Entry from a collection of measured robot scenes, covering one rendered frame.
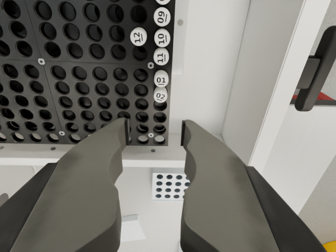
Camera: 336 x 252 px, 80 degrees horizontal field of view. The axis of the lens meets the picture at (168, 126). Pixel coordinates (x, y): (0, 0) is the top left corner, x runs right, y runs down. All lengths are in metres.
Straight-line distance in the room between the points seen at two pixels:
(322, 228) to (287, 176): 2.08
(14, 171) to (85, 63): 0.26
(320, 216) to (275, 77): 2.27
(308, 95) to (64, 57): 0.22
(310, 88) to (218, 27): 0.11
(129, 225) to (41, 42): 0.47
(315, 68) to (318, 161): 0.35
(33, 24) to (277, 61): 0.19
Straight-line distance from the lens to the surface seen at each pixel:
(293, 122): 0.44
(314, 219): 2.43
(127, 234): 0.61
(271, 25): 0.20
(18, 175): 0.42
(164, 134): 0.21
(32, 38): 0.21
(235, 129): 0.25
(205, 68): 0.26
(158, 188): 0.45
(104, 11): 0.18
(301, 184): 0.58
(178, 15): 0.23
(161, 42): 0.17
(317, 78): 0.22
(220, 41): 0.25
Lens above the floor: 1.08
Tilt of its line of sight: 58 degrees down
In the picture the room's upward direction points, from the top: 177 degrees clockwise
